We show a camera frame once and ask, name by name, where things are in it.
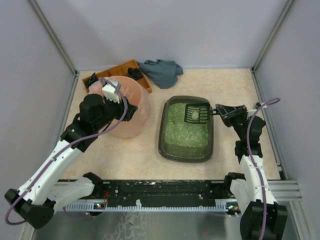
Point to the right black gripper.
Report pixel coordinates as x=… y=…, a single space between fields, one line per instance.
x=238 y=115

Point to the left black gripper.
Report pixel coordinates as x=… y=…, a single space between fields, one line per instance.
x=127 y=111

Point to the pink bag-lined trash bin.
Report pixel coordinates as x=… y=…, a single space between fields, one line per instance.
x=136 y=95

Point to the black litter scoop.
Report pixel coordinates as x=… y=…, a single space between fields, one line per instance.
x=198 y=113

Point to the dark litter box tray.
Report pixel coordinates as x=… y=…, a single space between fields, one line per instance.
x=182 y=141

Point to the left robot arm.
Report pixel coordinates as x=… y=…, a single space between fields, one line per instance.
x=37 y=200

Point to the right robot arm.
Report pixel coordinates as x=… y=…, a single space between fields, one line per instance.
x=262 y=217

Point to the dark rolled item far left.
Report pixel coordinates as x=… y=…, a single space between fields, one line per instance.
x=90 y=80

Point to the dark rolled item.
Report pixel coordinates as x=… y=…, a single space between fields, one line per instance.
x=134 y=73
x=90 y=80

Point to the orange compartment tray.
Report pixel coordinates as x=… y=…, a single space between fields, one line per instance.
x=121 y=70

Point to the dark rolled item far right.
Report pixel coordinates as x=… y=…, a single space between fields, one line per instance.
x=134 y=73

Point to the blue-grey cloth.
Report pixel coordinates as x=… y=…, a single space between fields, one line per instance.
x=163 y=73

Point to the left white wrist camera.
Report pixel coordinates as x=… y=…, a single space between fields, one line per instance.
x=111 y=90

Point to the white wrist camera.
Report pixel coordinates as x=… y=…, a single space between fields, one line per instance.
x=111 y=90
x=257 y=105

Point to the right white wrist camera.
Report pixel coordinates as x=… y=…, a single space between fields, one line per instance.
x=257 y=105

